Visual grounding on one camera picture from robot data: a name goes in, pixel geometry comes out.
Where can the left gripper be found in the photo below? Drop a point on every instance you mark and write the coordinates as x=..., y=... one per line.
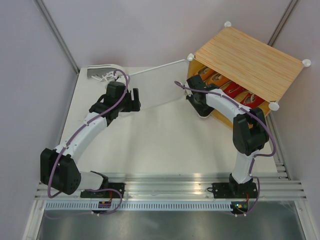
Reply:
x=134, y=105

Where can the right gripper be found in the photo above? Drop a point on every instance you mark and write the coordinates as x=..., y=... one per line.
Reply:
x=191, y=104

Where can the black sneaker white laces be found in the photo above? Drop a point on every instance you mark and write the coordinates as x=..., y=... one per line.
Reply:
x=202, y=109

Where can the white cabinet door panel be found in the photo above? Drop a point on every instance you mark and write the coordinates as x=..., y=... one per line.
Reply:
x=156, y=86

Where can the orange sneaker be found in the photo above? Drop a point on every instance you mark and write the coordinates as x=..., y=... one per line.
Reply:
x=205, y=72
x=217, y=79

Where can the red sneaker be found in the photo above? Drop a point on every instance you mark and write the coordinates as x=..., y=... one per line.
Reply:
x=252, y=101
x=233, y=90

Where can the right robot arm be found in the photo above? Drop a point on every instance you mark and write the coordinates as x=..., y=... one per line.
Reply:
x=249, y=135

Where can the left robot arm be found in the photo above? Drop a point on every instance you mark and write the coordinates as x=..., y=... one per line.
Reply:
x=58, y=166

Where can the wooden shoe cabinet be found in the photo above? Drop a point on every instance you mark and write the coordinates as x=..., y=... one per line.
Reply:
x=250, y=63

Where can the grey sneaker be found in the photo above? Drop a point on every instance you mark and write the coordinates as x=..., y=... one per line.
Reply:
x=107, y=73

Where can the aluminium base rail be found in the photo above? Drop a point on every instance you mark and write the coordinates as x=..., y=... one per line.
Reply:
x=193, y=187

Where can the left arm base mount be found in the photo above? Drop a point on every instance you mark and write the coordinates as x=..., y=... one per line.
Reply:
x=114, y=190

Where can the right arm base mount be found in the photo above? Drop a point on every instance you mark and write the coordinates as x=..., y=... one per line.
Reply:
x=233, y=190

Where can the white slotted cable duct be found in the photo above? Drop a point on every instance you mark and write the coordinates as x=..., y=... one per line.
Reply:
x=95, y=205

